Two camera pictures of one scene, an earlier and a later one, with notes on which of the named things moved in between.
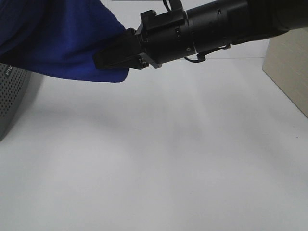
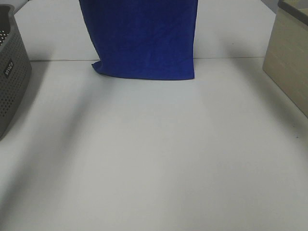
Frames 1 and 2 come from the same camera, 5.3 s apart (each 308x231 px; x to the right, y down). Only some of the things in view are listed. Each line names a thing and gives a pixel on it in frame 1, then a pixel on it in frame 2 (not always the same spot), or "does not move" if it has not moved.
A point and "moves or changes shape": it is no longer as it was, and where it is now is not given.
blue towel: x=59 y=39 moves or changes shape
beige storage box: x=286 y=63 does not move
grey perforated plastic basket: x=14 y=82 does not move
